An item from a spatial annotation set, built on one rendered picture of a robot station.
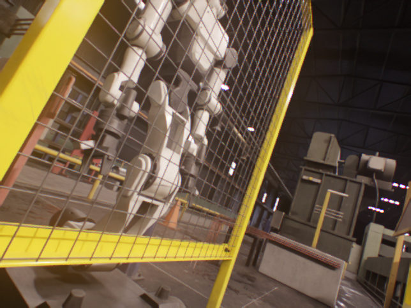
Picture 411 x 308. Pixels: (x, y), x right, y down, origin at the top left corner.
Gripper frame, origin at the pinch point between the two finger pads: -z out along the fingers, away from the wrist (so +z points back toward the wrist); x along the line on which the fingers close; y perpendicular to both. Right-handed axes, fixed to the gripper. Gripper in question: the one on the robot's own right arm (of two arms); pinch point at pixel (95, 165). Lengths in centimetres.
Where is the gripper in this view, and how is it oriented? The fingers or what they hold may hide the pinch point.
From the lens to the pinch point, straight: 86.3
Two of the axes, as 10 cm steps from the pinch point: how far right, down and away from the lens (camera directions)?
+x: 8.3, -0.2, -5.5
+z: 2.0, -9.3, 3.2
